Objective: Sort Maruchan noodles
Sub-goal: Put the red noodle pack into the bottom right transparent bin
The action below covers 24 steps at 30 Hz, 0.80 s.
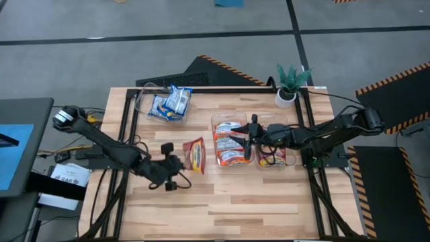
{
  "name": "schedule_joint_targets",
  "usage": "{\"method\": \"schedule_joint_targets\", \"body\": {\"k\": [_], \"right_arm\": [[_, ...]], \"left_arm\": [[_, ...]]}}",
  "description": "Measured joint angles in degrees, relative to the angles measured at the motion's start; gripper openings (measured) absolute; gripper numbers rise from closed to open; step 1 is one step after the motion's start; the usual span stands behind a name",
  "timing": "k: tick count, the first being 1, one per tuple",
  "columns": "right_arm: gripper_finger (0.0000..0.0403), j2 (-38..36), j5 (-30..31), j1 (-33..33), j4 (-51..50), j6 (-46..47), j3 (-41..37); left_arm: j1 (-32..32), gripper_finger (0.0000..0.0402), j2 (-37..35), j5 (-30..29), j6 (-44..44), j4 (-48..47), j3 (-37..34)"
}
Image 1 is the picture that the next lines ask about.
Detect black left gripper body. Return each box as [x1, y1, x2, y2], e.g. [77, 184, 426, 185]
[144, 142, 185, 192]

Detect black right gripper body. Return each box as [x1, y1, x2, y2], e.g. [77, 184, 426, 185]
[244, 114, 294, 161]

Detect blue Maruchan ramen packet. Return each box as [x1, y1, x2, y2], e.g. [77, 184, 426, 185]
[148, 95, 185, 122]
[163, 83, 194, 117]

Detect clear plastic bin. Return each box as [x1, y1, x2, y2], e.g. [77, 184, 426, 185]
[134, 82, 192, 128]
[251, 113, 296, 169]
[210, 112, 255, 168]

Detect green plant in white pot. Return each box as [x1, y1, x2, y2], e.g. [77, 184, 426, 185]
[274, 63, 312, 110]

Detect white paper sheets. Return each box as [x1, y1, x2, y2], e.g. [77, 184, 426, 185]
[38, 162, 91, 212]

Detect small black box device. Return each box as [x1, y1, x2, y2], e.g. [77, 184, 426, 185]
[53, 151, 72, 165]

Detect blue floor mat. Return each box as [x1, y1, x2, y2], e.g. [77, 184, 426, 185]
[214, 0, 245, 8]

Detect grey metal cart foot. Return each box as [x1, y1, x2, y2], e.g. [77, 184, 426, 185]
[398, 119, 430, 138]

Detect black desk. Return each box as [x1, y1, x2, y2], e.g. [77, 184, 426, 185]
[0, 97, 55, 199]

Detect blue desk mat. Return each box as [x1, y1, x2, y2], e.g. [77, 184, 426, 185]
[0, 123, 35, 192]

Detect dark tablet screen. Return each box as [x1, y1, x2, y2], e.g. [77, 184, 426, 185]
[0, 132, 20, 148]

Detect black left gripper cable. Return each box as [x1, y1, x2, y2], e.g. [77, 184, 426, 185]
[148, 170, 193, 191]

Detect black aluminium table frame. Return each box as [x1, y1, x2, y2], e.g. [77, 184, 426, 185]
[79, 85, 369, 242]

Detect thin yellow cable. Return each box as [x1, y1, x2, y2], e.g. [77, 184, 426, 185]
[36, 144, 84, 159]

